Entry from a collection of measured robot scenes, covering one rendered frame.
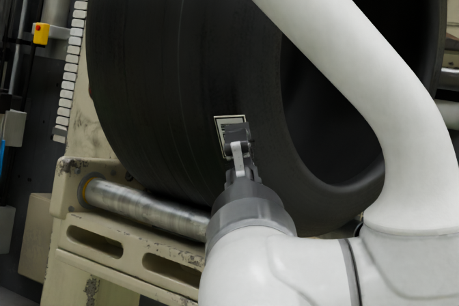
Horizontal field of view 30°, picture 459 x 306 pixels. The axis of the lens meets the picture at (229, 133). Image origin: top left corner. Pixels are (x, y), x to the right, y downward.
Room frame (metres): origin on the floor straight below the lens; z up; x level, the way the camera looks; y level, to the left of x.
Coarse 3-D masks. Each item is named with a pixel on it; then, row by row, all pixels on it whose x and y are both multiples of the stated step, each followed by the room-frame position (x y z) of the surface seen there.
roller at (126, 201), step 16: (96, 192) 1.32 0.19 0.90; (112, 192) 1.30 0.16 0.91; (128, 192) 1.29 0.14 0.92; (144, 192) 1.28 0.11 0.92; (112, 208) 1.30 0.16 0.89; (128, 208) 1.27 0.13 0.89; (144, 208) 1.25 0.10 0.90; (160, 208) 1.23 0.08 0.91; (176, 208) 1.22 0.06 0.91; (192, 208) 1.21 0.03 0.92; (160, 224) 1.24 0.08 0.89; (176, 224) 1.21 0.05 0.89; (192, 224) 1.19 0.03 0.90
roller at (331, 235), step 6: (348, 222) 1.37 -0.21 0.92; (354, 222) 1.36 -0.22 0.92; (360, 222) 1.36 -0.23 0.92; (342, 228) 1.36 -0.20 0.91; (348, 228) 1.36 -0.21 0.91; (354, 228) 1.35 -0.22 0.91; (360, 228) 1.35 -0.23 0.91; (324, 234) 1.38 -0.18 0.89; (330, 234) 1.38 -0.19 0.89; (336, 234) 1.37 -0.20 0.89; (342, 234) 1.36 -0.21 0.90; (348, 234) 1.35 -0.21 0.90; (354, 234) 1.35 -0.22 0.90
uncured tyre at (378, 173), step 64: (128, 0) 1.12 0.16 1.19; (192, 0) 1.05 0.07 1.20; (384, 0) 1.52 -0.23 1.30; (128, 64) 1.12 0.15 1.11; (192, 64) 1.05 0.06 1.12; (256, 64) 1.05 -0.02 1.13; (128, 128) 1.17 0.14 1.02; (192, 128) 1.08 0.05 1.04; (256, 128) 1.07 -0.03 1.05; (320, 128) 1.56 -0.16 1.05; (192, 192) 1.18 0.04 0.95; (320, 192) 1.19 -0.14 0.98
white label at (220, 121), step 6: (216, 120) 1.06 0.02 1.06; (222, 120) 1.06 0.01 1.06; (228, 120) 1.05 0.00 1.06; (234, 120) 1.05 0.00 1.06; (240, 120) 1.05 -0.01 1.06; (216, 126) 1.06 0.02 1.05; (222, 126) 1.06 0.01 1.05; (222, 132) 1.06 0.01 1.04; (222, 138) 1.07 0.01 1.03; (222, 144) 1.07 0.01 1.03; (222, 150) 1.08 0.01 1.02
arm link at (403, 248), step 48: (288, 0) 0.66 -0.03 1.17; (336, 0) 0.67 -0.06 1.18; (336, 48) 0.67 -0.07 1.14; (384, 48) 0.68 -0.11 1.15; (384, 96) 0.67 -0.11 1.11; (384, 144) 0.70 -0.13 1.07; (432, 144) 0.68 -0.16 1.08; (384, 192) 0.71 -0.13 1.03; (432, 192) 0.68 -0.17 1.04; (384, 240) 0.68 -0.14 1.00; (432, 240) 0.67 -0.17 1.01; (384, 288) 0.68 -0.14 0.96; (432, 288) 0.67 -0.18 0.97
